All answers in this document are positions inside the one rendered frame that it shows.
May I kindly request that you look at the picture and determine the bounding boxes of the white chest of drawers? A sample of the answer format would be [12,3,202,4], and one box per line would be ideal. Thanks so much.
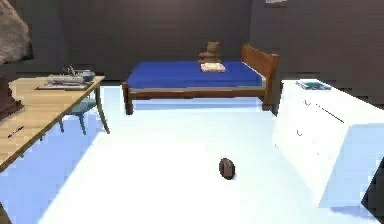
[272,78,384,209]

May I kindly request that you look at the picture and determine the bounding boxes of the black pen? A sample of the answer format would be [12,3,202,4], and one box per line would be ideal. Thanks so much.
[7,125,25,139]

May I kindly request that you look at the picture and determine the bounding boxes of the blue bed with wooden frame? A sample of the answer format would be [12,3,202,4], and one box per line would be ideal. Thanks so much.
[121,43,281,116]

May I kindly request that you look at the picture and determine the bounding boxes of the brown table lamp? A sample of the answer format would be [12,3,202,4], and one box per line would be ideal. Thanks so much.
[0,0,35,122]

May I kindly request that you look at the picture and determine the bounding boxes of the beige book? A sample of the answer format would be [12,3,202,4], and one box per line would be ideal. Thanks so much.
[200,62,226,73]

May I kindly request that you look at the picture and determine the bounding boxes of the teal book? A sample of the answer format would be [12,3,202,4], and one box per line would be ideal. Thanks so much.
[295,79,333,91]

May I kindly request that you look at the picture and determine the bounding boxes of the brown oval ball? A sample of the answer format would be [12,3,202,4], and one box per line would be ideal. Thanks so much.
[218,157,236,181]

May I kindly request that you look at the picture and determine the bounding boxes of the light wooden table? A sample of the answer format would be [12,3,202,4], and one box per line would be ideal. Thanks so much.
[0,75,111,173]

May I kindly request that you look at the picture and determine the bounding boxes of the grey laptop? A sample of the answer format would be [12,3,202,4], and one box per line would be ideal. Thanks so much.
[35,74,92,92]

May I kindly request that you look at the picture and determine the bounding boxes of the brown teddy bear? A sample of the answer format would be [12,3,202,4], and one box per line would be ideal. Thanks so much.
[198,40,222,64]

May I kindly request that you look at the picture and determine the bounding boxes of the grey bowl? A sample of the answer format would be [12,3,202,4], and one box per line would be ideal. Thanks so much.
[78,69,96,83]

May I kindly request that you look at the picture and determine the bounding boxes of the blue stool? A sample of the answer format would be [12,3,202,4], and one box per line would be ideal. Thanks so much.
[59,97,98,136]

